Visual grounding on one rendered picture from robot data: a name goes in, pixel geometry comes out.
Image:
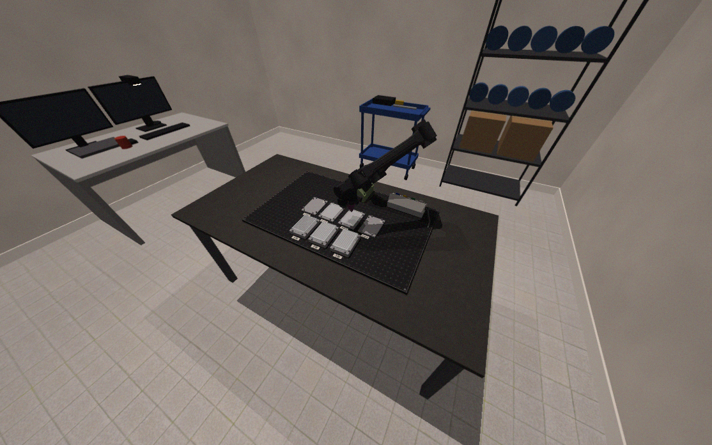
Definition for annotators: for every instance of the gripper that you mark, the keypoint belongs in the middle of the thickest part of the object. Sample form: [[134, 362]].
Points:
[[352, 204]]

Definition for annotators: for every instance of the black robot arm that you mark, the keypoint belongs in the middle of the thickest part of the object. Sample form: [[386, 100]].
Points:
[[423, 134]]

